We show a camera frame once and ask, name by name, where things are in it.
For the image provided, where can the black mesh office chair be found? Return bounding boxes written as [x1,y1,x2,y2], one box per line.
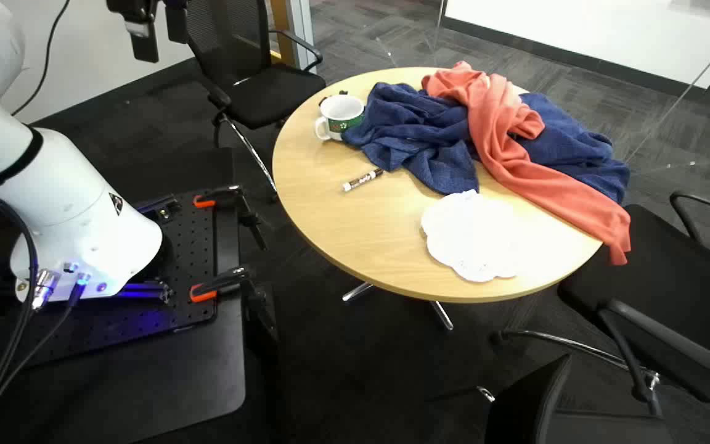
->
[492,191,710,407]

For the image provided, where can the chrome table legs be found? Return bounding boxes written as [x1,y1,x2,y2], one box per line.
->
[341,280,458,334]

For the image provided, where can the white lace cloth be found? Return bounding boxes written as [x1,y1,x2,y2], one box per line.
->
[417,187,525,287]

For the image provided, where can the white brown marker pen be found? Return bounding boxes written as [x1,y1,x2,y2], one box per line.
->
[341,166,386,196]

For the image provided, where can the black chair chrome legs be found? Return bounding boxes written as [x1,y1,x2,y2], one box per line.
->
[180,0,327,193]

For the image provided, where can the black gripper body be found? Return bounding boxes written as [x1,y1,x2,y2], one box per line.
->
[106,0,189,31]

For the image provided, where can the thin black wall cable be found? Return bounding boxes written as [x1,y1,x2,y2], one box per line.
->
[9,0,73,119]

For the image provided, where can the orange cloth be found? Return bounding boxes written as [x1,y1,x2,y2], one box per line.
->
[418,60,635,269]

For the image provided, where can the dark blue towel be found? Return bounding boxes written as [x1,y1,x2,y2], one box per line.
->
[341,80,634,208]

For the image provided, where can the white green ceramic mug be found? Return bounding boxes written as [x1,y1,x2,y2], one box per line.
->
[312,91,366,147]

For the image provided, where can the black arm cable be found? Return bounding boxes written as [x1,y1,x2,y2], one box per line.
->
[0,127,87,444]

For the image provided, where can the black orange bar clamp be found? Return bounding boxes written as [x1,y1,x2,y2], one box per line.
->
[184,265,278,340]
[156,182,265,250]

